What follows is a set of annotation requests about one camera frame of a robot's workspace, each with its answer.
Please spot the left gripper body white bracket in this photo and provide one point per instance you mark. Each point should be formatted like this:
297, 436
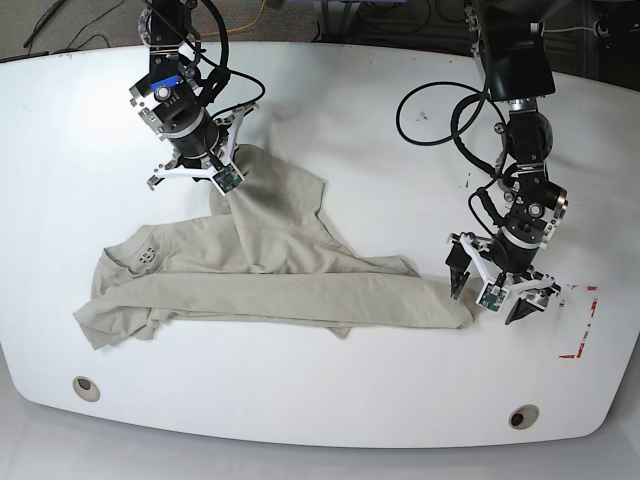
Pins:
520, 285

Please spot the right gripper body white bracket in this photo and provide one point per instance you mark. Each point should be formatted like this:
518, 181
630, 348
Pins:
204, 149

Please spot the beige t-shirt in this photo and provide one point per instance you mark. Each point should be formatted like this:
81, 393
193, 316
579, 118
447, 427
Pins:
262, 254

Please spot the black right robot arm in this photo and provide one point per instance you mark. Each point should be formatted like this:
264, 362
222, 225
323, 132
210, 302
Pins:
173, 99

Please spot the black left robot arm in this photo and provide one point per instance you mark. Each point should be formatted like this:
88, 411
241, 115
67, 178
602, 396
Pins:
509, 48

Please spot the red tape rectangle marking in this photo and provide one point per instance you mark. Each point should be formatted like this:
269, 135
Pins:
576, 312

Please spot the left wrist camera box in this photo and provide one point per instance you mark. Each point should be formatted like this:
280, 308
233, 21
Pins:
492, 297

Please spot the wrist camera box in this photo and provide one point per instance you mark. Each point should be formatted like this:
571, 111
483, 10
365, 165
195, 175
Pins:
492, 297
227, 179

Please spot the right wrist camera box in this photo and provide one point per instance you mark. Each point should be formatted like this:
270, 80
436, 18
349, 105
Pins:
227, 179

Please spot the right table cable grommet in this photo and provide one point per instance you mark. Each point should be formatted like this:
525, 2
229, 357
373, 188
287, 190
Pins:
524, 417

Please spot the table cable grommet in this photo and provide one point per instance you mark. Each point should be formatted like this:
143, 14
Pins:
86, 389
524, 417

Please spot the left table cable grommet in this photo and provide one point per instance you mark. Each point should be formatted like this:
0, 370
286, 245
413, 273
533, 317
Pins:
86, 389

